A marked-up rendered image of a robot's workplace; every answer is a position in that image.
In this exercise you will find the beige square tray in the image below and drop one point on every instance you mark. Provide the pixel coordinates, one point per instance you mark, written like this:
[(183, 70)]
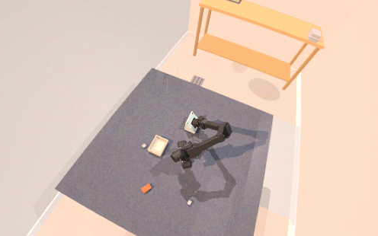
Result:
[(158, 145)]

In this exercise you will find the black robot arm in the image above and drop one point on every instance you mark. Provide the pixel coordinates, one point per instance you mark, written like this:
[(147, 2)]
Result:
[(194, 149)]

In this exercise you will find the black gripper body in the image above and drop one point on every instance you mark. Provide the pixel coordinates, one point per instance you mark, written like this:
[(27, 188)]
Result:
[(186, 163)]

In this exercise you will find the orange rectangular block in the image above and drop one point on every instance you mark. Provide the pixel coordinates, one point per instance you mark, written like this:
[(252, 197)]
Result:
[(146, 188)]

